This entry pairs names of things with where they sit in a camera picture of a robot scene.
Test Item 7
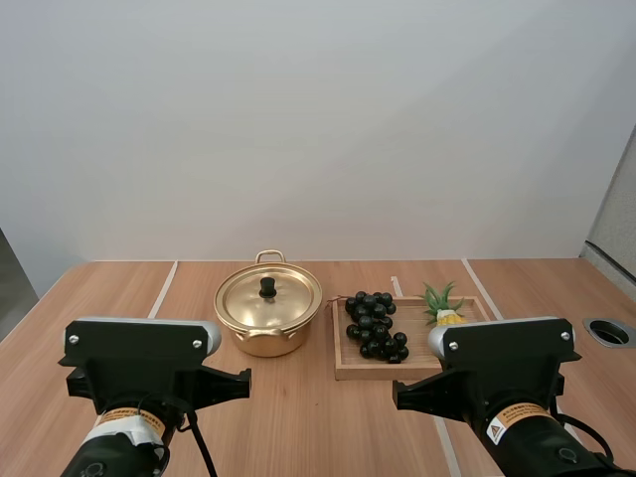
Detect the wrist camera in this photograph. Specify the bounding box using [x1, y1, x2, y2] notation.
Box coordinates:
[57, 316, 252, 414]
[392, 316, 584, 424]

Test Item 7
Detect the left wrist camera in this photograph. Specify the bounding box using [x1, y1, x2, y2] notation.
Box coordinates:
[57, 316, 252, 414]

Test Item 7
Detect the gold lid with black knob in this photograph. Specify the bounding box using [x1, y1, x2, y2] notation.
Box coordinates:
[221, 265, 317, 332]

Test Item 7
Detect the bunch of dark toy grapes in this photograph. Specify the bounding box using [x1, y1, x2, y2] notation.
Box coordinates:
[324, 290, 410, 365]

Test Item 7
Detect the yellow toy pineapple green crown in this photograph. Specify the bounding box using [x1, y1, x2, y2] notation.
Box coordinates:
[417, 280, 469, 330]

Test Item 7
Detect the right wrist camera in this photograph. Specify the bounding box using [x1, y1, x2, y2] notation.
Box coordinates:
[392, 316, 584, 424]

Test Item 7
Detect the shallow wooden tray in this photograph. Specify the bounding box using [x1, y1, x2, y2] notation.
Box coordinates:
[331, 295, 494, 383]

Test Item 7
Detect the black cable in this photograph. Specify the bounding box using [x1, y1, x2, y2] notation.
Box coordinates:
[555, 412, 616, 459]
[176, 407, 221, 477]

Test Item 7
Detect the gold pot with two handles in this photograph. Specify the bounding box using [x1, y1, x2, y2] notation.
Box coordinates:
[214, 249, 324, 359]

